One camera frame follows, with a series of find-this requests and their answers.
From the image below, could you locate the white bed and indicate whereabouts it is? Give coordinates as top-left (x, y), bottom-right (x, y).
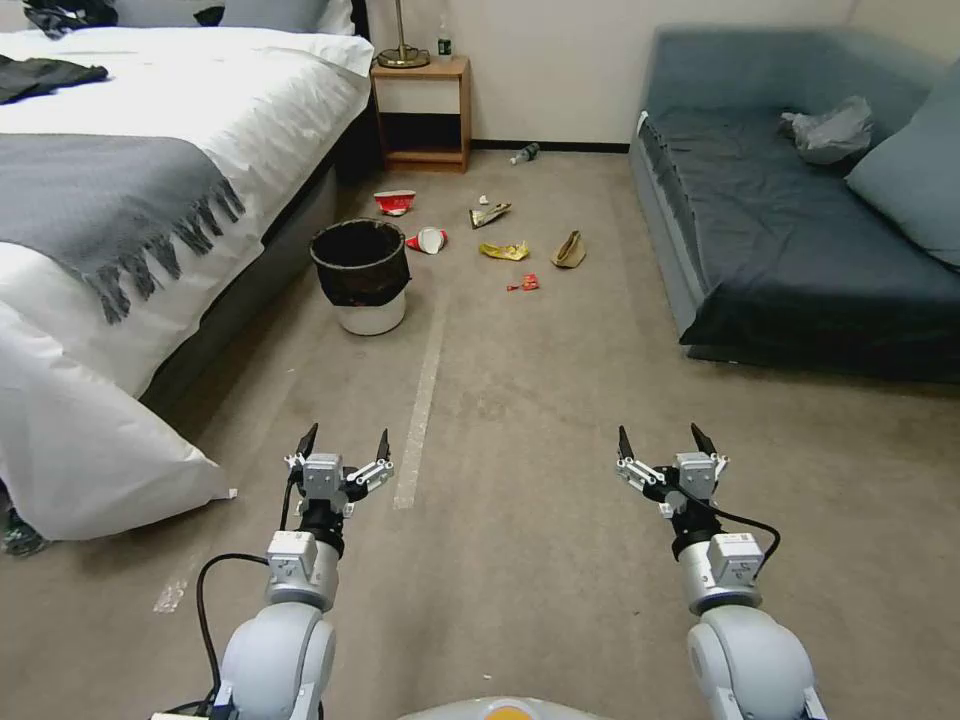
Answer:
top-left (0, 26), bottom-right (376, 410)

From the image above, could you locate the large white pillow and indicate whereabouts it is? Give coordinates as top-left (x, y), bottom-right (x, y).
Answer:
top-left (0, 299), bottom-right (231, 542)

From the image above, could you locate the crushed red paper cup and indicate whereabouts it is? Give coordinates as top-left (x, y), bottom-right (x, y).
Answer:
top-left (373, 188), bottom-right (419, 220)

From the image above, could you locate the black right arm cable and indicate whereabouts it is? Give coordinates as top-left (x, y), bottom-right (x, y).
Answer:
top-left (664, 487), bottom-right (782, 580)

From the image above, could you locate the dark shoe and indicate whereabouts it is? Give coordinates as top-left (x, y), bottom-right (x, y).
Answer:
top-left (0, 487), bottom-right (51, 559)

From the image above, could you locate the brass lamp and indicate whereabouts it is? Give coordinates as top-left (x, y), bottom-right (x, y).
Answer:
top-left (376, 0), bottom-right (433, 70)

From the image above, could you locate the silver snack wrapper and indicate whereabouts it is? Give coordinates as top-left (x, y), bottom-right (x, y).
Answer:
top-left (467, 201), bottom-right (514, 232)

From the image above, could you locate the dark blue sofa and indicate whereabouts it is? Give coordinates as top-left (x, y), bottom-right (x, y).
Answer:
top-left (628, 25), bottom-right (960, 408)

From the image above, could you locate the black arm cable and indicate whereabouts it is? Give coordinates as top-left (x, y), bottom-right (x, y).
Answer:
top-left (153, 458), bottom-right (303, 720)
top-left (664, 487), bottom-right (782, 580)

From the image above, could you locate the dark crumpled clothing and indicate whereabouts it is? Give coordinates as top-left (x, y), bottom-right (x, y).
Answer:
top-left (20, 0), bottom-right (121, 40)

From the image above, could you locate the red and white cup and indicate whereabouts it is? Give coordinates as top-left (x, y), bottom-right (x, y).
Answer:
top-left (404, 226), bottom-right (455, 258)

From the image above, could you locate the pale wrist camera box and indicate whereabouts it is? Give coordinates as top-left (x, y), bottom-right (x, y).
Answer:
top-left (302, 452), bottom-right (346, 501)
top-left (674, 451), bottom-right (719, 498)

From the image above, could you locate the white robot front shell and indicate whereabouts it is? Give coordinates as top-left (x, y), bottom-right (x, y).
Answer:
top-left (397, 695), bottom-right (595, 720)

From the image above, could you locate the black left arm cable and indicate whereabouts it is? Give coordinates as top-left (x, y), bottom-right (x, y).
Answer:
top-left (153, 458), bottom-right (303, 720)

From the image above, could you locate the black bin liner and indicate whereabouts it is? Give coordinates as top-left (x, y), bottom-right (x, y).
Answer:
top-left (309, 218), bottom-right (413, 310)

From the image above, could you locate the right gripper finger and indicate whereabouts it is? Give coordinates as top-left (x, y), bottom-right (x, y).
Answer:
top-left (689, 422), bottom-right (731, 483)
top-left (615, 425), bottom-right (664, 493)

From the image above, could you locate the blue sofa cushion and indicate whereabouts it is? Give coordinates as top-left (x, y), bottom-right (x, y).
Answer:
top-left (844, 58), bottom-right (960, 273)

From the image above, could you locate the white trash can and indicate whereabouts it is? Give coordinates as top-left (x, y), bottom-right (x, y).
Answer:
top-left (309, 218), bottom-right (413, 337)

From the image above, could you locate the wooden nightstand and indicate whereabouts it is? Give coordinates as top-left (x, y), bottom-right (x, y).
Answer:
top-left (369, 54), bottom-right (473, 175)

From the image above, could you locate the brown paper bag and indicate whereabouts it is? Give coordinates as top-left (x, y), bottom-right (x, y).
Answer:
top-left (549, 229), bottom-right (589, 270)

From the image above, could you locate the grey fringed throw blanket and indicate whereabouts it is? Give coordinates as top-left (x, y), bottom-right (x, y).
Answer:
top-left (0, 133), bottom-right (248, 326)

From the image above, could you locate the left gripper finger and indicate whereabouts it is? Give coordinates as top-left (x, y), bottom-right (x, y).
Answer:
top-left (283, 422), bottom-right (321, 483)
top-left (344, 428), bottom-right (397, 493)

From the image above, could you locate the grey plastic bag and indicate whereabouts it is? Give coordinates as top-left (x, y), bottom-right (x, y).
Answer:
top-left (779, 95), bottom-right (876, 167)

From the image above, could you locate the black garment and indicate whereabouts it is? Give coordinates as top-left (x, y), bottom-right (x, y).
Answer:
top-left (0, 53), bottom-right (111, 106)

